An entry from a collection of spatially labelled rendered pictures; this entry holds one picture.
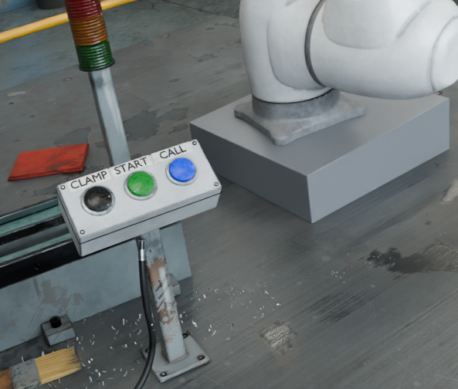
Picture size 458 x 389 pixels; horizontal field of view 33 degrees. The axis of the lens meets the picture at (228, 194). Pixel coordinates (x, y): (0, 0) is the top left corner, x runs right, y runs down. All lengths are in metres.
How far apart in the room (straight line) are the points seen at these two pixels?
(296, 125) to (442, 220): 0.29
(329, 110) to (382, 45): 0.24
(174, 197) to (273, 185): 0.45
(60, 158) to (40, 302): 0.56
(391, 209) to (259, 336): 0.35
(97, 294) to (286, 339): 0.28
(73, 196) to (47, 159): 0.76
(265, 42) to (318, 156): 0.20
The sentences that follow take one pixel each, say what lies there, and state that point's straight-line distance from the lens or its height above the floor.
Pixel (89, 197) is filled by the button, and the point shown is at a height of 1.07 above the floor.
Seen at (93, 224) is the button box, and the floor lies 1.05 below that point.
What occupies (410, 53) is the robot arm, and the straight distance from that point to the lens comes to 1.11.
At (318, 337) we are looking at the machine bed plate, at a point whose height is 0.80.
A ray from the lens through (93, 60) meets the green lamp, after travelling 1.34.
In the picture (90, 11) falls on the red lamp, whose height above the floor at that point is 1.13.
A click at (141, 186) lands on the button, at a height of 1.07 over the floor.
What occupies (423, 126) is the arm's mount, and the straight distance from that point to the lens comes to 1.36.
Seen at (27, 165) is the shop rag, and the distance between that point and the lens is 1.60.
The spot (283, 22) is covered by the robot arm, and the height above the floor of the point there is 1.09.
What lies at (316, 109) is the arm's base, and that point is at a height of 0.93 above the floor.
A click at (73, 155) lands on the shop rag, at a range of 1.59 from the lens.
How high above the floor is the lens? 1.45
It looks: 29 degrees down
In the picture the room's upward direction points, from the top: 9 degrees counter-clockwise
